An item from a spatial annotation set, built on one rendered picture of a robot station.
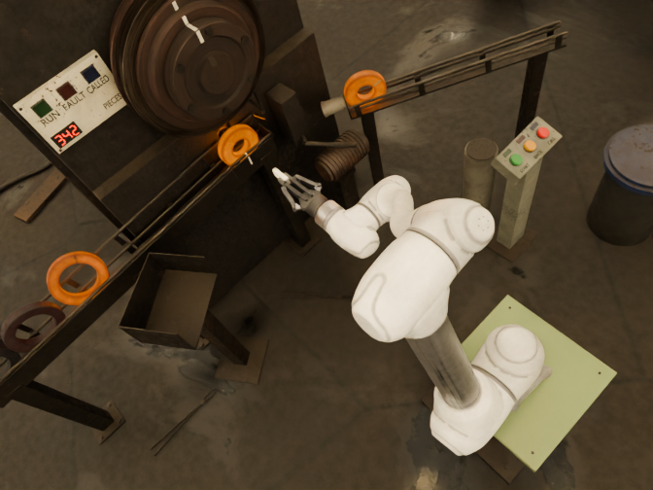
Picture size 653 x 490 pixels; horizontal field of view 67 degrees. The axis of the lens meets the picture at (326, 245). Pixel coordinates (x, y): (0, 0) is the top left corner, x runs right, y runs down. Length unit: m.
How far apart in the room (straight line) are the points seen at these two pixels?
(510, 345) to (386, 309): 0.60
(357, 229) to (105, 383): 1.48
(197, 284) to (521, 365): 1.03
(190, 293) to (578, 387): 1.24
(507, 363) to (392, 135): 1.62
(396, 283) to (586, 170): 1.83
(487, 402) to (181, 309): 0.98
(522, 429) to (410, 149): 1.53
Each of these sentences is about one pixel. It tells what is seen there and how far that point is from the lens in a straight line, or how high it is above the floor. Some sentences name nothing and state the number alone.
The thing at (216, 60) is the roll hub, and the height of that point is 1.16.
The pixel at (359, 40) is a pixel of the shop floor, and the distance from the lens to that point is 3.37.
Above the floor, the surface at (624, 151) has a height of 0.43.
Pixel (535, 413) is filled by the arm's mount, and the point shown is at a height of 0.38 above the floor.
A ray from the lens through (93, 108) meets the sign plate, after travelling 1.64.
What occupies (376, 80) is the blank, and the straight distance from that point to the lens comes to 1.90.
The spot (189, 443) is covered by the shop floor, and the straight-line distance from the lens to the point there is 2.23.
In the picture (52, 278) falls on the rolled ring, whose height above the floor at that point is 0.77.
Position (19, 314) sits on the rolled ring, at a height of 0.78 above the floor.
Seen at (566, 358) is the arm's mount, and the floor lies 0.38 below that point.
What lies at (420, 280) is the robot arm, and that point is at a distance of 0.91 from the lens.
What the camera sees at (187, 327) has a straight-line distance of 1.69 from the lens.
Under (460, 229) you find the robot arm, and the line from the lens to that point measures 0.93.
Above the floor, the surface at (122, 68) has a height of 1.24.
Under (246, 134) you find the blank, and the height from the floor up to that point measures 0.77.
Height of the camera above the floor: 1.98
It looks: 57 degrees down
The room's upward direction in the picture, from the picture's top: 21 degrees counter-clockwise
